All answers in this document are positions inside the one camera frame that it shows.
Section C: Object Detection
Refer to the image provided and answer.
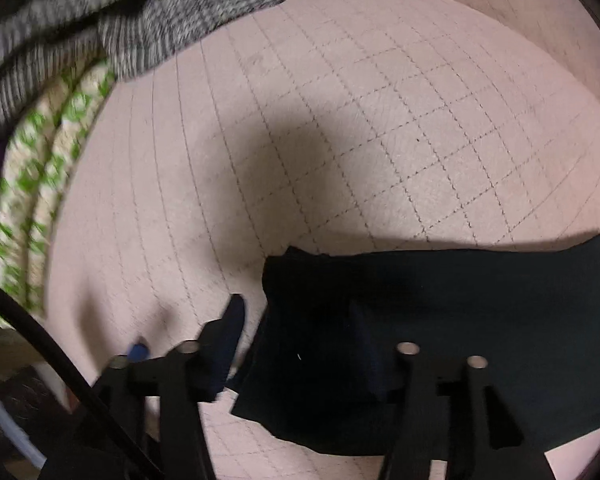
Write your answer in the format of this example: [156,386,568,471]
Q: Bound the pink quilted sofa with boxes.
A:
[45,0,600,480]

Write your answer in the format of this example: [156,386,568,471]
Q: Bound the green patterned cloth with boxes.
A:
[0,57,118,321]

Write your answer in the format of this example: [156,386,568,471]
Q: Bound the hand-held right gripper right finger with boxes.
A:
[349,301,557,480]

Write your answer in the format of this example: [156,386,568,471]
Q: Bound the grey houndstooth garment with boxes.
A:
[0,0,287,142]

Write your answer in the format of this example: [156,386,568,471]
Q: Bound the black cable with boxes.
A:
[0,279,167,480]

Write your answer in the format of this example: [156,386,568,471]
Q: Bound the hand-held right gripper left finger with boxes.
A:
[94,294,246,480]

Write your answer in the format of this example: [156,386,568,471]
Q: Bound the black pants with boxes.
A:
[227,232,600,457]

